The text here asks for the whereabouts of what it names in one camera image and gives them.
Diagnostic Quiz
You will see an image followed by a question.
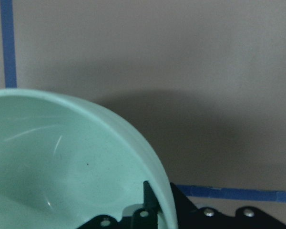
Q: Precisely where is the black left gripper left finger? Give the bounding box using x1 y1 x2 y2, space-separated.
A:
80 181 159 229

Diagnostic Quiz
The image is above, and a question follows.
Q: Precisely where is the green bowl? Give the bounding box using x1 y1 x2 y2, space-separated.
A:
0 89 178 229

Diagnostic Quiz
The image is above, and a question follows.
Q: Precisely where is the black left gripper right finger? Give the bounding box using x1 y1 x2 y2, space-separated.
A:
170 183 286 229

